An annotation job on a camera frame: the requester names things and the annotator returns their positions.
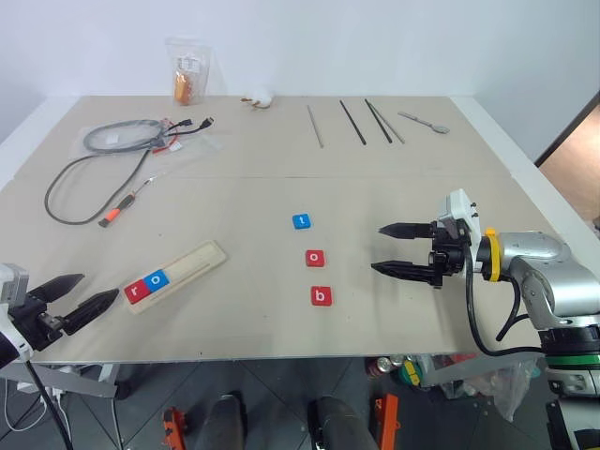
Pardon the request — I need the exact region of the clear bag with orange item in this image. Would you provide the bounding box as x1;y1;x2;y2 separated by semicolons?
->
164;37;213;109

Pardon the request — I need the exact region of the pair of dark chopsticks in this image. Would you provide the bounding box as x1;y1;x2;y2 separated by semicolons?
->
369;103;406;143

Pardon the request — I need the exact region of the crumpled clear plastic bag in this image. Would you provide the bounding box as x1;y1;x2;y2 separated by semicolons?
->
467;359;546;422

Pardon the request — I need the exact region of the black chopstick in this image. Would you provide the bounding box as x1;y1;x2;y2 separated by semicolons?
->
364;97;394;144
338;99;368;147

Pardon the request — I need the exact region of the thin white cable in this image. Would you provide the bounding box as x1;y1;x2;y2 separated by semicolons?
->
3;373;49;433

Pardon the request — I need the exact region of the beige wooden letter tray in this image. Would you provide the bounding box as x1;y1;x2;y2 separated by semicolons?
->
122;240;229;316

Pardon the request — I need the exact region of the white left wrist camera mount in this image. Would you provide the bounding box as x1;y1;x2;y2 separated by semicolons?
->
0;262;35;363

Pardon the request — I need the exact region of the black usb cable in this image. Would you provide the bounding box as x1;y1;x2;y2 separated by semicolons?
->
162;116;218;139
153;118;194;140

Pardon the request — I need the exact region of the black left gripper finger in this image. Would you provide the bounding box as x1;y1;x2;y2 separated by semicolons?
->
62;288;121;337
27;274;86;304

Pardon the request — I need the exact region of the red tile letter r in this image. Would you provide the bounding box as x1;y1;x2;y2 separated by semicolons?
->
123;280;148;306

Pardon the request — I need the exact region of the gray metal chopstick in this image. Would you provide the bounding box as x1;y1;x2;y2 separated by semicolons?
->
306;104;325;150

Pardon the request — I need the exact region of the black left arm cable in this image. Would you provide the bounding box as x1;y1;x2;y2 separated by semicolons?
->
23;359;77;450

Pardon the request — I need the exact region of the orange black screwdriver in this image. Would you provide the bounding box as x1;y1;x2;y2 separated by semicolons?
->
97;176;159;231

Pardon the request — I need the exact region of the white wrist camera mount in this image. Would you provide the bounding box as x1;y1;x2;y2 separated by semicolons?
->
0;262;35;363
438;188;489;264

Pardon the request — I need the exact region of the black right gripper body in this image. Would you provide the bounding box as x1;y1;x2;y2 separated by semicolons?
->
427;218;473;288

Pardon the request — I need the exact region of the green yellow round container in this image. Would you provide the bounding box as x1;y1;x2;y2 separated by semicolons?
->
397;359;424;389

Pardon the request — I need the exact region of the long dark gray cable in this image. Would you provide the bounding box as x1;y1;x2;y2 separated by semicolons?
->
43;143;152;228

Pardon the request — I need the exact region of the red tile letter b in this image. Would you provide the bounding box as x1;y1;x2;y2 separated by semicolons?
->
309;285;335;308

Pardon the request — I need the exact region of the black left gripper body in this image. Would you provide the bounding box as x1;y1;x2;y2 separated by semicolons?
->
8;292;68;353

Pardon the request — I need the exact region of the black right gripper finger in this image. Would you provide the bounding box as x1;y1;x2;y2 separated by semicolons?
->
370;260;433;283
378;221;435;241

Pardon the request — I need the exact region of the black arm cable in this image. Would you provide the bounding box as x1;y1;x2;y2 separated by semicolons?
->
23;359;77;450
463;255;548;357

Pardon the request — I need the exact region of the white crumpled ball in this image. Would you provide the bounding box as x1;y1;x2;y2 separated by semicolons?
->
240;85;275;113

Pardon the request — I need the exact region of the flat clear plastic bag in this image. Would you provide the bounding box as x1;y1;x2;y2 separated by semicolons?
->
68;124;225;161

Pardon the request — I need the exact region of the dark rounded shape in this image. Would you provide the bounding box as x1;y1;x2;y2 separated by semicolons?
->
306;397;382;450
193;392;248;450

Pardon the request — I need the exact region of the brown door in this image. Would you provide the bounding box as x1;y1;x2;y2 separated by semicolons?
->
533;88;600;229

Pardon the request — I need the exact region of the gray table frame bracket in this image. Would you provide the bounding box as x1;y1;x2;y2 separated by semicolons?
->
0;362;119;400

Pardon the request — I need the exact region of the blue tile letter o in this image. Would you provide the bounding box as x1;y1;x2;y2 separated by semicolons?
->
142;269;171;293

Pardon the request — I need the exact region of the coiled gray cable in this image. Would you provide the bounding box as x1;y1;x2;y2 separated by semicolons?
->
81;118;166;155

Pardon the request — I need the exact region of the metal spoon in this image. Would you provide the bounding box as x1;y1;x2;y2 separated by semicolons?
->
397;110;451;137

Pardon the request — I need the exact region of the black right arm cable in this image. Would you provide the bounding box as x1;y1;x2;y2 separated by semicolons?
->
463;255;548;357

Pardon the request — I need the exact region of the orange metal stand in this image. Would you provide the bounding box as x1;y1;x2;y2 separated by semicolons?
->
160;406;189;450
371;393;400;450

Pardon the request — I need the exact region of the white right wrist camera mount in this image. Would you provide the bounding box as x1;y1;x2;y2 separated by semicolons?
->
438;188;489;264

